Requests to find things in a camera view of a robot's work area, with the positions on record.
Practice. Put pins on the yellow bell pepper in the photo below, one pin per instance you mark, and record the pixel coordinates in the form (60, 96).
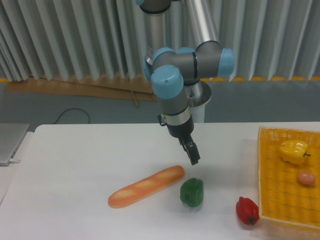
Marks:
(294, 151)

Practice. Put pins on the red bell pepper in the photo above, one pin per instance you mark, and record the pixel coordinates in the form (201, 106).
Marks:
(247, 211)

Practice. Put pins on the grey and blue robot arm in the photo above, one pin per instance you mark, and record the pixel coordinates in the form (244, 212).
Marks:
(175, 74)

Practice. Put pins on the silver laptop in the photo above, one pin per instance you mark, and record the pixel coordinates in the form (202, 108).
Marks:
(11, 137)

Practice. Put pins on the grey pleated curtain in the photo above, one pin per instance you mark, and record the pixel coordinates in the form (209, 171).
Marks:
(65, 38)

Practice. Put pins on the green bell pepper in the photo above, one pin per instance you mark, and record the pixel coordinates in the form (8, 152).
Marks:
(192, 192)

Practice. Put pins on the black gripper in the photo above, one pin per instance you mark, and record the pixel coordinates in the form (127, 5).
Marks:
(183, 133)

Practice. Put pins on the brown cardboard sheet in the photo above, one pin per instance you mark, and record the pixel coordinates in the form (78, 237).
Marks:
(136, 89)

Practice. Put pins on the orange baguette bread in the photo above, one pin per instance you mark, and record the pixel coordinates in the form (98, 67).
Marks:
(146, 187)

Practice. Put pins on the brown egg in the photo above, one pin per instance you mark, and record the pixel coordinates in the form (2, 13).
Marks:
(306, 178)

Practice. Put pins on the yellow wicker basket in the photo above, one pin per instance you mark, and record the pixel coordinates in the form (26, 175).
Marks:
(281, 197)

